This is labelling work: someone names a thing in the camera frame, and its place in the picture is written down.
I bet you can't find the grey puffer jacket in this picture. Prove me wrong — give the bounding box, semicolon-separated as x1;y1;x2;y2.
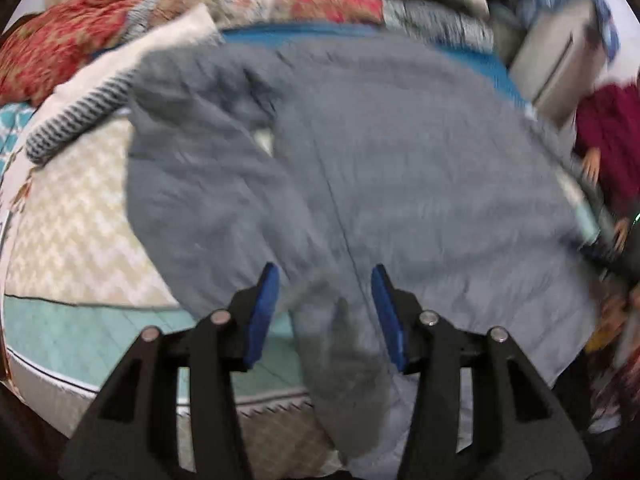
127;34;598;479

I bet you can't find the bystander hand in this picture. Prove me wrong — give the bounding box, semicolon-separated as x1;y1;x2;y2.
582;148;601;185

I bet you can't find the patterned teal beige bedspread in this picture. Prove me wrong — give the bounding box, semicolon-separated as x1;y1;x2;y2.
0;29;601;480

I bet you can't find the person in maroon jacket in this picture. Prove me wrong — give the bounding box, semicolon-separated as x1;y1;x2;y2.
574;81;639;252

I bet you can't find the teal white lattice pillow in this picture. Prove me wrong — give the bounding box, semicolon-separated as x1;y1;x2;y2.
0;103;36;176

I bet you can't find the white cabinet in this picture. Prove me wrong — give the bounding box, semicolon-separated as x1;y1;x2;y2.
509;0;606;128

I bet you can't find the red floral patchwork quilt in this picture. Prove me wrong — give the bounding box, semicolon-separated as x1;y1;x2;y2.
0;0;497;106

